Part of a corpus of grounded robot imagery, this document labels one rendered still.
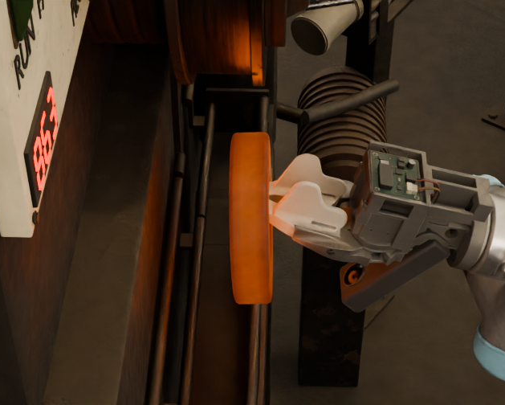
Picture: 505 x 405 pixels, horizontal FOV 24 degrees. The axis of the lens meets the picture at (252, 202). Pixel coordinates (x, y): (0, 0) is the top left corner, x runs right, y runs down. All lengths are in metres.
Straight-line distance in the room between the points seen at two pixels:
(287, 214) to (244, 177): 0.06
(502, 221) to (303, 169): 0.18
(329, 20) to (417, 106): 1.00
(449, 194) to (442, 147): 1.39
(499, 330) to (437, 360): 0.89
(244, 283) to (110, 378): 0.18
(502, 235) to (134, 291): 0.33
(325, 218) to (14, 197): 0.40
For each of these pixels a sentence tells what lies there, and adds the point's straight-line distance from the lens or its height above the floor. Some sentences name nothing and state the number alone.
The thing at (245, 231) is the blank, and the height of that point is 0.87.
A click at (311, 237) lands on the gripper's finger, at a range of 1.03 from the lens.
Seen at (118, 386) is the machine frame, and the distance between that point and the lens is 0.88.
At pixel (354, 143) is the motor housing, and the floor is 0.53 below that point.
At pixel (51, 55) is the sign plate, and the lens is 0.77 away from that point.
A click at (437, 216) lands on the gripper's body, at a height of 0.85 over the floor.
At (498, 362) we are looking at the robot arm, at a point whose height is 0.67.
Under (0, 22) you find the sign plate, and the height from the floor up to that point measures 1.21.
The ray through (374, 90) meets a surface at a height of 0.56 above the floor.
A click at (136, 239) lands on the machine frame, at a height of 0.87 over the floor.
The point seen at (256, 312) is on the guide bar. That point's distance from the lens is 1.14.
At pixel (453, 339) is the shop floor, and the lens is 2.07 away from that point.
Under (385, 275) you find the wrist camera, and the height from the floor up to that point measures 0.78.
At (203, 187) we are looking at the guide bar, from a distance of 1.27.
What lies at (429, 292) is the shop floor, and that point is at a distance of 2.14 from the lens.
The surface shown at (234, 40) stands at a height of 1.02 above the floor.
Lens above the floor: 1.56
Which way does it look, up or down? 43 degrees down
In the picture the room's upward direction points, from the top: straight up
